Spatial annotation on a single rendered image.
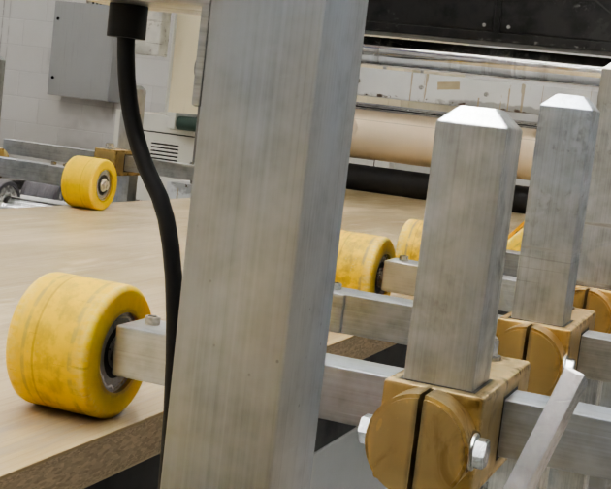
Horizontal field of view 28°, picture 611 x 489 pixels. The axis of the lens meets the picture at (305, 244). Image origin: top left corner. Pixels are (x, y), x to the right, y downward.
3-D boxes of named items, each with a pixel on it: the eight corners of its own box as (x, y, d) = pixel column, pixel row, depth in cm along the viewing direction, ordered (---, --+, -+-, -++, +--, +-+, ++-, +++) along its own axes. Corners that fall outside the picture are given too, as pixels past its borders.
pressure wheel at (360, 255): (394, 221, 119) (367, 269, 113) (398, 285, 123) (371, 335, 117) (337, 212, 121) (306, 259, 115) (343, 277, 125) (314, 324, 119)
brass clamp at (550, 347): (594, 377, 91) (604, 311, 91) (564, 411, 79) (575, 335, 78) (514, 362, 93) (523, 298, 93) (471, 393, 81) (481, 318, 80)
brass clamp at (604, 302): (633, 334, 114) (641, 280, 114) (615, 355, 102) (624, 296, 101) (567, 322, 117) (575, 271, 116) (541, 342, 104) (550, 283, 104)
